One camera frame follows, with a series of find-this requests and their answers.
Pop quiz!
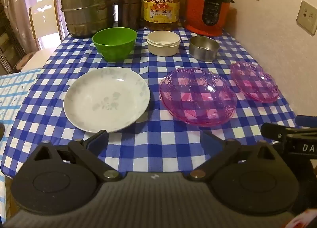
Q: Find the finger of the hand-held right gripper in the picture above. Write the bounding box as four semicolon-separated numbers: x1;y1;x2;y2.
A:
261;122;317;142
295;115;317;130

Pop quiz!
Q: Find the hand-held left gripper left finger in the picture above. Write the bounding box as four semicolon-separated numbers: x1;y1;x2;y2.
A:
33;130;122;183

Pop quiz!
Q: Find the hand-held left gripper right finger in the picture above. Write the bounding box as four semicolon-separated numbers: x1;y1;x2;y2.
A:
184;131;276;182

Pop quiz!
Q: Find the white floral plate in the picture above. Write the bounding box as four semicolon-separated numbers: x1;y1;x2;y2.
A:
64;67;151;133

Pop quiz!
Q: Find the large pink glass dish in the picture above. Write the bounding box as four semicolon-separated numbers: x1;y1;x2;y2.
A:
159;67;237;127

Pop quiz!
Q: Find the small pink glass dish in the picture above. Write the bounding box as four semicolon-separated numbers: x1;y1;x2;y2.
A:
229;61;281;102

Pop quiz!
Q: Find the stainless steel bowl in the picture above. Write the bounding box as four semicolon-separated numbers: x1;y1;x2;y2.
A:
189;36;220;62

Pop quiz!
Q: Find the green plastic bowl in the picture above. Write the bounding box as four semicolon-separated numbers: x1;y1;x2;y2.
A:
92;27;137;62

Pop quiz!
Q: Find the white ribbed bowl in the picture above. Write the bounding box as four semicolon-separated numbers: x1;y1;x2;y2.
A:
147;31;181;57

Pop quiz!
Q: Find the blue checked tablecloth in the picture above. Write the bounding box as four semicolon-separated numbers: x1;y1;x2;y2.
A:
0;23;301;181

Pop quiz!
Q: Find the light blue patterned cloth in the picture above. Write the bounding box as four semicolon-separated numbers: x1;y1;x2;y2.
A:
0;68;41;218

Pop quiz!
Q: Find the small wooden item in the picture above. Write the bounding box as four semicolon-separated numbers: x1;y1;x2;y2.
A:
16;53;37;70

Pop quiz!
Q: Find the red electric pressure cooker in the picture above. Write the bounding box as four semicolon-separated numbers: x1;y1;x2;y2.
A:
181;0;234;37

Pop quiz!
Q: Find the white chair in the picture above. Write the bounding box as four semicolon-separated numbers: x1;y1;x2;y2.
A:
21;0;65;72

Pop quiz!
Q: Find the stainless steel steamer pot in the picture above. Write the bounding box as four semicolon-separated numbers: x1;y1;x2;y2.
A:
60;0;121;37

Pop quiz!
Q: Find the brown metal canister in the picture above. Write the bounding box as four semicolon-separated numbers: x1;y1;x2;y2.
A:
117;0;143;30

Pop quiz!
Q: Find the large cooking oil bottle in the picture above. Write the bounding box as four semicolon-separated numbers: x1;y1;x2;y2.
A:
142;0;182;31

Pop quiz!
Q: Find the beige wall socket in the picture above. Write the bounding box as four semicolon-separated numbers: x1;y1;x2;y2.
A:
296;0;317;36

